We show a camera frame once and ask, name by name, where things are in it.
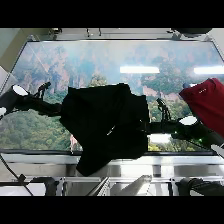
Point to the black garment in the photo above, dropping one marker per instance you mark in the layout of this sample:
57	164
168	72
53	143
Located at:
103	126

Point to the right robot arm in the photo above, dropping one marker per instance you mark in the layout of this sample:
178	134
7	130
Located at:
200	131

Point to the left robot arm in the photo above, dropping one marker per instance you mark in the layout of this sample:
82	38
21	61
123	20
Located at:
31	103

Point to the red garment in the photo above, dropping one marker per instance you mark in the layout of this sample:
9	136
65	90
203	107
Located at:
208	103

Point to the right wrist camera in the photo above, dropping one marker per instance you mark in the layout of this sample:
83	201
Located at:
163	108

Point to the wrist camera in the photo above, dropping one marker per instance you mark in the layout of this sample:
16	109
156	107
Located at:
43	88
163	108

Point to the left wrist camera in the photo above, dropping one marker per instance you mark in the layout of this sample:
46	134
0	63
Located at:
43	88

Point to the silver frame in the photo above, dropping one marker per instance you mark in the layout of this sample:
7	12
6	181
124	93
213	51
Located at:
186	160

